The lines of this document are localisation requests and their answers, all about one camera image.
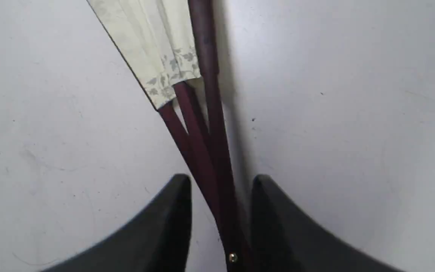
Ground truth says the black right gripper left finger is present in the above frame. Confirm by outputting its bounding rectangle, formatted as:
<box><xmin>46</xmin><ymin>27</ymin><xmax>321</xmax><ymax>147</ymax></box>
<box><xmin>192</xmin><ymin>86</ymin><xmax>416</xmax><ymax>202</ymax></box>
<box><xmin>47</xmin><ymin>174</ymin><xmax>192</xmax><ymax>272</ymax></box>

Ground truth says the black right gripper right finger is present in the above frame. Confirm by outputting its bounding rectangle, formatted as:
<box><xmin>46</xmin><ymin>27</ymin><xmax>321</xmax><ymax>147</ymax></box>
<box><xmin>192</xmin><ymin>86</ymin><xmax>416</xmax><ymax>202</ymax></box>
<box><xmin>251</xmin><ymin>175</ymin><xmax>397</xmax><ymax>272</ymax></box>

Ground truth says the cream paper folding fan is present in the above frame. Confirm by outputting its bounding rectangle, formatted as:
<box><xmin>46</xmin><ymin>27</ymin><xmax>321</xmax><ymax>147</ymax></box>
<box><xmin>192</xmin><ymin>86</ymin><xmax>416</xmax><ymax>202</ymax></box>
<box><xmin>88</xmin><ymin>0</ymin><xmax>255</xmax><ymax>272</ymax></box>

